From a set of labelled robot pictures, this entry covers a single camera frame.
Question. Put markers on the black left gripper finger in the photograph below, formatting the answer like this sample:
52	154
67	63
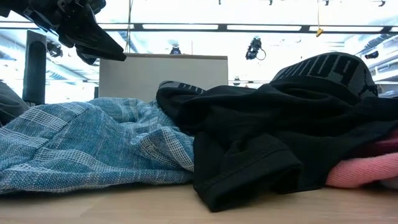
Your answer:
87	56
87	37

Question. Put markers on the dark grey garment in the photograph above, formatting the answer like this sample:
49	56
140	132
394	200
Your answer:
11	105

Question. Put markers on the small black garment striped band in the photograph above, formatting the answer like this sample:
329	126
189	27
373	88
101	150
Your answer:
174	99

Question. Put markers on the black garment with grey waistband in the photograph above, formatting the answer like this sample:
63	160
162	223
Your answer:
264	140

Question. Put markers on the small black hanging fixture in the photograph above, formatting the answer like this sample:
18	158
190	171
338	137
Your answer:
175	50
371	55
54	49

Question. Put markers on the beige fabric storage box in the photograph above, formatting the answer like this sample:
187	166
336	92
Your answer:
140	74

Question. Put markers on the blue striped garment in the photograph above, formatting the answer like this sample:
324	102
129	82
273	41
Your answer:
77	146

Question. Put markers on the black overhead crossbar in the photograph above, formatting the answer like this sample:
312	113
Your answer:
222	27

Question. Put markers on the yellow hanging tag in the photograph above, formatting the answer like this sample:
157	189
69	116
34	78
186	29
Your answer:
319	32

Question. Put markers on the red garment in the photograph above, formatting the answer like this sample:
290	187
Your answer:
357	171

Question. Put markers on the black mounted camera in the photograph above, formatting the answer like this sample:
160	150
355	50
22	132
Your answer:
253	46

